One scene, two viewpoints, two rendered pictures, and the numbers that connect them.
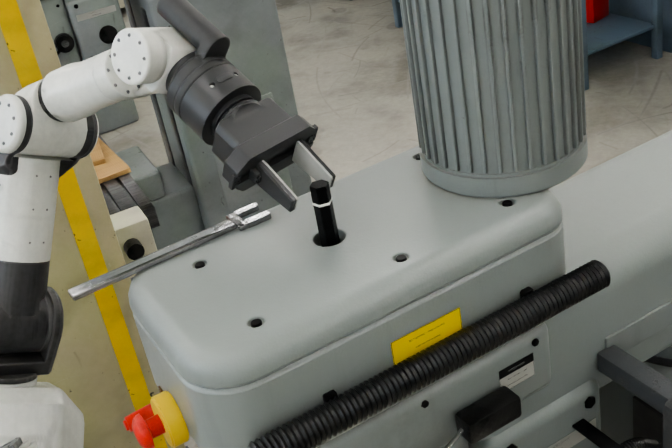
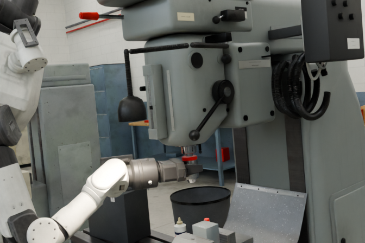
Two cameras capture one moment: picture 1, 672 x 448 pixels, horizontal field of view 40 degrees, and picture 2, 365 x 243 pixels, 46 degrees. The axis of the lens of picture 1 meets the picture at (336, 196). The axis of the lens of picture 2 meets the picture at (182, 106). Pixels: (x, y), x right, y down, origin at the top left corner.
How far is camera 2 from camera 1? 105 cm
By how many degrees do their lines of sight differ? 29
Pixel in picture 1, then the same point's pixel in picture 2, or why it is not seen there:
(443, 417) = (215, 12)
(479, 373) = (228, 1)
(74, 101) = not seen: outside the picture
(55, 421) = not seen: hidden behind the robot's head
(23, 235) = not seen: outside the picture
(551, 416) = (253, 45)
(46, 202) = not seen: outside the picture
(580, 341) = (262, 20)
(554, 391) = (253, 37)
